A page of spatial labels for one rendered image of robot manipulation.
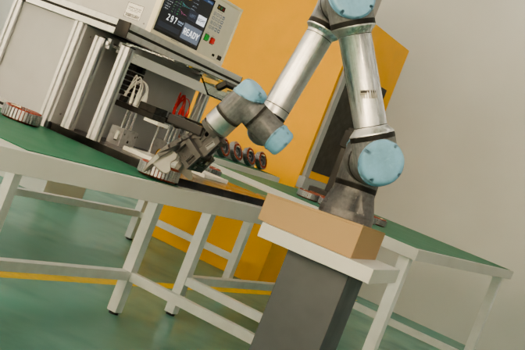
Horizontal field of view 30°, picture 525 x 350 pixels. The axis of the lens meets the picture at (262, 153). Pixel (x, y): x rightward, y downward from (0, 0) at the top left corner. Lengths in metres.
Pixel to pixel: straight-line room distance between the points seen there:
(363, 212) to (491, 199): 5.44
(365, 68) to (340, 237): 0.43
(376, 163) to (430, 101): 5.83
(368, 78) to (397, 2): 6.12
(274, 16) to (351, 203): 4.36
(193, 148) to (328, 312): 0.55
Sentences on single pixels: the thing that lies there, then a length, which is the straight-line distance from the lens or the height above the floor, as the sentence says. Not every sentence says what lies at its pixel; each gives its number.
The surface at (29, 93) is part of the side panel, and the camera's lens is 2.96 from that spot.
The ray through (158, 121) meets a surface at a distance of 2.93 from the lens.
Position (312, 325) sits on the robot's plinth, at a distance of 2.58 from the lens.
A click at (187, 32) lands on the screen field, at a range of 3.06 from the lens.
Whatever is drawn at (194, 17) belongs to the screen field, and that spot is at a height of 1.22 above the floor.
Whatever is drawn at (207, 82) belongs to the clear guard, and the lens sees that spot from 2.75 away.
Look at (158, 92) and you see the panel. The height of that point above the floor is 0.96.
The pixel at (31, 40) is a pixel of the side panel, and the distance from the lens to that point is 3.00.
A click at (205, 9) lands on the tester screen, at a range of 3.11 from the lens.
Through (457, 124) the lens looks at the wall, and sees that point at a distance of 8.17.
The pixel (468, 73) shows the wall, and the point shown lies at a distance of 8.23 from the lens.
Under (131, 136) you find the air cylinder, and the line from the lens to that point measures 2.98.
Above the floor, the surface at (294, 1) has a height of 1.89.
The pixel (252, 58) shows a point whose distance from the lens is 6.85.
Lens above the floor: 0.96
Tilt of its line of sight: 1 degrees down
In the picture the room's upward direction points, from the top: 21 degrees clockwise
